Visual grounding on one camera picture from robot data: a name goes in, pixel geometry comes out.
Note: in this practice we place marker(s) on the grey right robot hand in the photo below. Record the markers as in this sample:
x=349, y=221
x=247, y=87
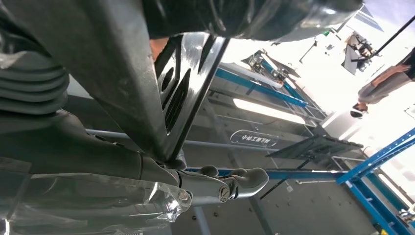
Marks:
x=81, y=155

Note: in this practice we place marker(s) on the blue metal shelf rack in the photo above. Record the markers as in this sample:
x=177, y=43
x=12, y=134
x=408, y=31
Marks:
x=373, y=159

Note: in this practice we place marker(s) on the clear oval sign plate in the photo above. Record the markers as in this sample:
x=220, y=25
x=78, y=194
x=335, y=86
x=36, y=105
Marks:
x=254, y=138

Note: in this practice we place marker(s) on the blue metal beam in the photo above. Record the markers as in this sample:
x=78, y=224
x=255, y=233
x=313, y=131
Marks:
x=259, y=87

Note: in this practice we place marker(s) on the person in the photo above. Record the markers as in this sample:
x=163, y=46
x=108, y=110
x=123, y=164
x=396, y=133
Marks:
x=382, y=87

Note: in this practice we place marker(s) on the black pole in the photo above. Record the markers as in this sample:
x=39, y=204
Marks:
x=389, y=40

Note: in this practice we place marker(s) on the grey metal rail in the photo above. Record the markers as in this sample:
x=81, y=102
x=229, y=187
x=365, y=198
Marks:
x=227, y=145

